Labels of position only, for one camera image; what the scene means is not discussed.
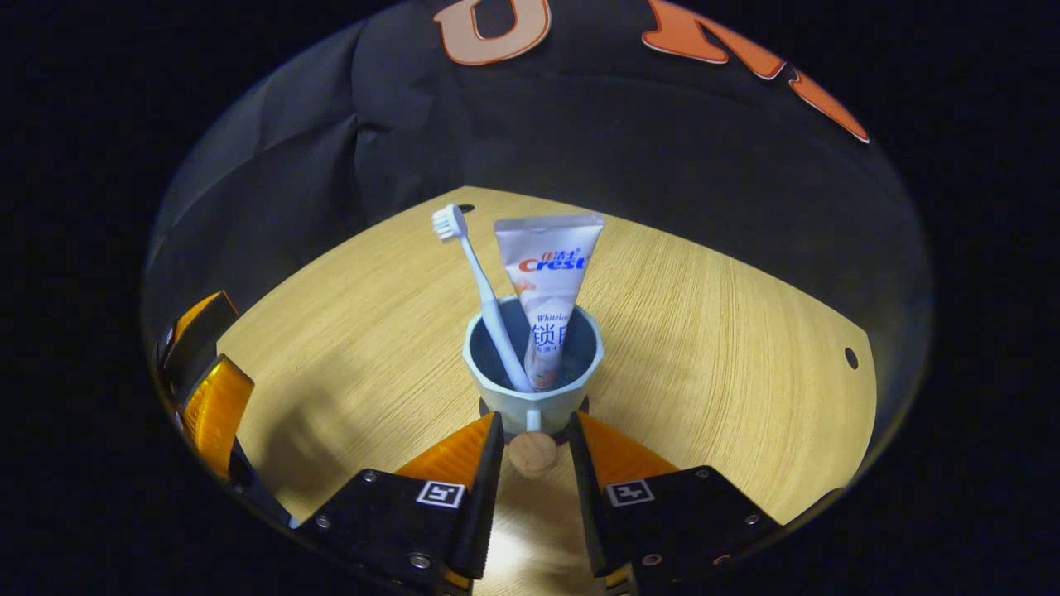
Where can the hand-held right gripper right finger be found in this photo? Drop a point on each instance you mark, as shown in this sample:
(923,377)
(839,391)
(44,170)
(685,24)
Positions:
(584,497)

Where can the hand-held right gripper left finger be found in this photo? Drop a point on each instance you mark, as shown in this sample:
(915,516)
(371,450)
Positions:
(484,497)

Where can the white toothpaste tube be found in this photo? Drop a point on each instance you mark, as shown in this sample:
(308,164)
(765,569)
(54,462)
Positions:
(548,290)

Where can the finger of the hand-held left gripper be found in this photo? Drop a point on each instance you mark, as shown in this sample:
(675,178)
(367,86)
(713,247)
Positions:
(217,410)
(203,339)

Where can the black backdrop cloth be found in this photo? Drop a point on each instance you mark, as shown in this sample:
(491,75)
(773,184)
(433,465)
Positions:
(538,124)

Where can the white toothbrush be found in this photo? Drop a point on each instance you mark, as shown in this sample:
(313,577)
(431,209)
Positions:
(480,281)

